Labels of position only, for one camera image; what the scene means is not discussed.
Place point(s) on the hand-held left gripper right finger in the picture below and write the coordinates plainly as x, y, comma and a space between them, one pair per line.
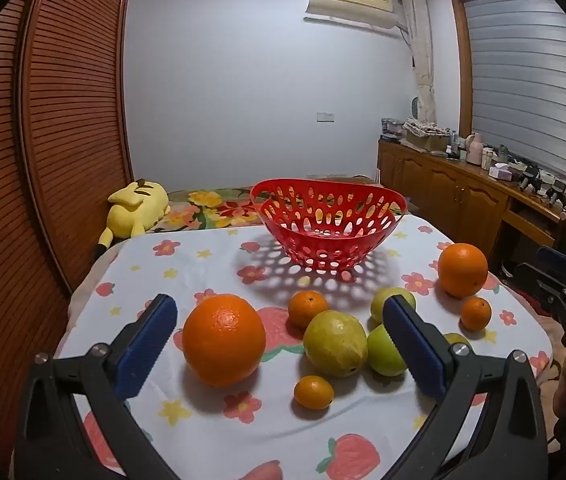
413, 345

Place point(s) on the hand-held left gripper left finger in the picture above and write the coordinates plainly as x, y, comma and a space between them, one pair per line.
145, 345

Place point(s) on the small green guava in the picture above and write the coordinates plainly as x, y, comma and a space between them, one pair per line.
383, 355
380, 305
455, 338

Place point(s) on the small tangerine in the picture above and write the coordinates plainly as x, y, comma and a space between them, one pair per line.
308, 308
475, 313
314, 392

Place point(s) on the medium orange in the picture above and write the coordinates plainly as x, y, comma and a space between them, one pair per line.
462, 270

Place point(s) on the large yellow-green guava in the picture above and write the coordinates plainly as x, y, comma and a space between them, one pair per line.
335, 343

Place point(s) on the large orange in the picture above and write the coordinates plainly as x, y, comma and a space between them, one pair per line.
224, 340

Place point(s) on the red perforated plastic basket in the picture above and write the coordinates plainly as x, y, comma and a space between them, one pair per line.
283, 225

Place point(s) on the white floral strawberry tablecloth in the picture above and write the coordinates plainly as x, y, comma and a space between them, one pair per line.
213, 270

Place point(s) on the pink tissue box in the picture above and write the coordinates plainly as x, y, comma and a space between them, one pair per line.
499, 171

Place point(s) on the white cup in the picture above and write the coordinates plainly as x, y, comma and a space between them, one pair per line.
487, 158

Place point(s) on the wooden sideboard cabinet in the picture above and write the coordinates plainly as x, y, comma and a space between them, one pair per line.
443, 185

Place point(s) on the pink kettle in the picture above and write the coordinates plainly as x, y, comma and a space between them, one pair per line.
474, 150

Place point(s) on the yellow plush toy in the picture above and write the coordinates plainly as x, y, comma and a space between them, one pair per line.
135, 205

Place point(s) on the floral bed blanket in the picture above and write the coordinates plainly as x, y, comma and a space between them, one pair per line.
203, 210

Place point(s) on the cardboard box with cloth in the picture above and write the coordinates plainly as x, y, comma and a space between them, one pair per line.
425, 135

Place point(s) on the grey window blind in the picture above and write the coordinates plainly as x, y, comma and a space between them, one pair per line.
528, 75

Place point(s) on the small grey fan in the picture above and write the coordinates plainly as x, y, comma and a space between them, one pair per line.
415, 108

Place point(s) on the clear storage box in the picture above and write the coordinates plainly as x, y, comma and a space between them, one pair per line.
392, 129

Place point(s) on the wooden louvered wardrobe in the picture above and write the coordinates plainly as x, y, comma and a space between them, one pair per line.
38, 135

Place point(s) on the beige curtain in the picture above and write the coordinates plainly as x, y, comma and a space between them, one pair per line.
422, 60

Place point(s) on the white air conditioner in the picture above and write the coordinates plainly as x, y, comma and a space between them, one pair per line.
350, 2

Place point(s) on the wooden window frame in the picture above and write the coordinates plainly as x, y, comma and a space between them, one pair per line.
461, 60

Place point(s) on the white wall socket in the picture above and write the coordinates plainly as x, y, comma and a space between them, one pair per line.
325, 117

